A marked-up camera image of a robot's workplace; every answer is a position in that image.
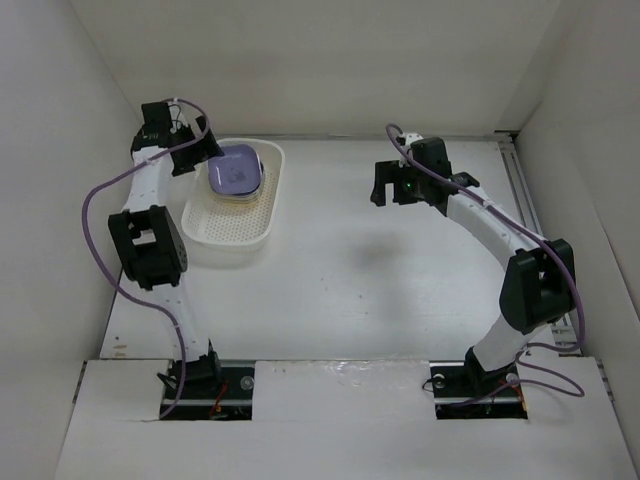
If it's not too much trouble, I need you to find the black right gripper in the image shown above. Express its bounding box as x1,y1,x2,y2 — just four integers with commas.
370,159,428,206

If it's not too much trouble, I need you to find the purple panda plate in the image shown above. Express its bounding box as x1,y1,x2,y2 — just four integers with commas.
212,192,261,205
207,143,264,199

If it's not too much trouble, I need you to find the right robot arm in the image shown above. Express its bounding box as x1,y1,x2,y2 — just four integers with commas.
370,133,576,395

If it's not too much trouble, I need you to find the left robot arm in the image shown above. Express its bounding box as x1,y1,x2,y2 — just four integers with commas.
108,99,223,397

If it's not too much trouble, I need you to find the white perforated plastic bin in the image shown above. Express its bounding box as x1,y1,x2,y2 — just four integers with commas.
181,137,285,268

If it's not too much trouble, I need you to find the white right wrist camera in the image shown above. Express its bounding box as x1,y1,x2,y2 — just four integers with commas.
396,132,424,149

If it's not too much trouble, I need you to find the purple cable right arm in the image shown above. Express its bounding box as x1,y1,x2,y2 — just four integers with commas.
384,123,586,406

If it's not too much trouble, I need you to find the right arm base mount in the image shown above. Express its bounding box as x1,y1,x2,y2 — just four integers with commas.
422,350,528,420

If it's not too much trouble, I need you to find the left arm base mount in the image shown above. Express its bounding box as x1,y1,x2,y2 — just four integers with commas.
157,352,255,421

